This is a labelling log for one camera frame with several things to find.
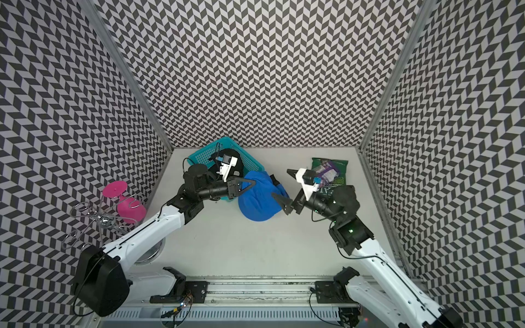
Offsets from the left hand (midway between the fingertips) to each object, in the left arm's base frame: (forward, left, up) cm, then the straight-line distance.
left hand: (253, 186), depth 71 cm
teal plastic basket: (+26, +5, -18) cm, 32 cm away
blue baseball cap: (-4, -1, -6) cm, 7 cm away
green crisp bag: (+28, -43, -23) cm, 56 cm away
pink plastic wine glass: (-4, +47, -9) cm, 48 cm away
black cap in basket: (+30, +24, -24) cm, 46 cm away
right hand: (-4, -10, +7) cm, 12 cm away
